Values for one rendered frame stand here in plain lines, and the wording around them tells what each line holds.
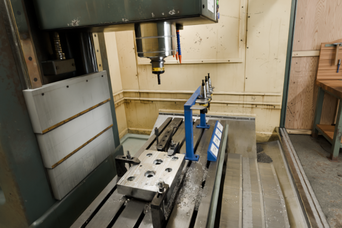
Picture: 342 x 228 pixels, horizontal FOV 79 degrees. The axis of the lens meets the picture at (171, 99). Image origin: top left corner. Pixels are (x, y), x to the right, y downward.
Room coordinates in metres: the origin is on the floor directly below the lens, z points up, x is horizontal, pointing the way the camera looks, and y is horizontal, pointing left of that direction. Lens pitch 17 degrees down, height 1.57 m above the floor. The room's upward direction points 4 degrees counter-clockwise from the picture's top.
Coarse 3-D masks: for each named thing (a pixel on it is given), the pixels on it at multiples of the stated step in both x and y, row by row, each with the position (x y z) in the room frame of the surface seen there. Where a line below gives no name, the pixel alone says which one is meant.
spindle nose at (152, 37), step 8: (136, 24) 0.80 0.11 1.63; (144, 24) 0.77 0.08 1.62; (152, 24) 0.77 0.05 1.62; (160, 24) 0.77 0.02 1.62; (168, 24) 0.79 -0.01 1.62; (136, 32) 0.80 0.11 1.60; (144, 32) 0.77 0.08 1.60; (152, 32) 0.77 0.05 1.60; (160, 32) 0.77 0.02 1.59; (168, 32) 0.78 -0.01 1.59; (136, 40) 0.81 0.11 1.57; (144, 40) 0.78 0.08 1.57; (152, 40) 0.77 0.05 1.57; (160, 40) 0.77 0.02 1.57; (168, 40) 0.78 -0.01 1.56; (176, 40) 0.84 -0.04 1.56; (136, 48) 0.82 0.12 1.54; (144, 48) 0.78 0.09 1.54; (152, 48) 0.77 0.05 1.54; (160, 48) 0.77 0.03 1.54; (168, 48) 0.78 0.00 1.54; (176, 48) 0.83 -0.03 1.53; (144, 56) 0.78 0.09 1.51; (152, 56) 0.77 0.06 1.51; (160, 56) 0.77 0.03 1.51
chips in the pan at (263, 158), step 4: (256, 148) 1.51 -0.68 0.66; (260, 148) 1.51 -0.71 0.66; (256, 152) 1.47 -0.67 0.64; (256, 156) 1.41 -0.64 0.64; (260, 156) 1.39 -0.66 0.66; (264, 156) 1.39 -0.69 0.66; (268, 156) 1.38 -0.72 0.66; (260, 160) 1.34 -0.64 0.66; (264, 160) 1.33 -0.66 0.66; (268, 160) 1.33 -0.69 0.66; (272, 160) 1.33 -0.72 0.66
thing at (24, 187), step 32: (0, 0) 0.79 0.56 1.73; (32, 0) 0.99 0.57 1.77; (0, 32) 0.76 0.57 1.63; (32, 32) 0.96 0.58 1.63; (64, 32) 1.13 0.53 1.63; (96, 32) 1.19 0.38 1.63; (0, 64) 0.73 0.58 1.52; (32, 64) 0.80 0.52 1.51; (64, 64) 1.00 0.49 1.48; (96, 64) 1.16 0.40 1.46; (0, 96) 0.70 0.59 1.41; (0, 128) 0.68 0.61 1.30; (32, 128) 0.78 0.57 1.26; (0, 160) 0.69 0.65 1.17; (32, 160) 0.75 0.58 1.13; (0, 192) 0.77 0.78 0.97; (32, 192) 0.71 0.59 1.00; (96, 192) 1.01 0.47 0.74; (0, 224) 0.74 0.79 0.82; (32, 224) 0.68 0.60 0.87; (64, 224) 0.78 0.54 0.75
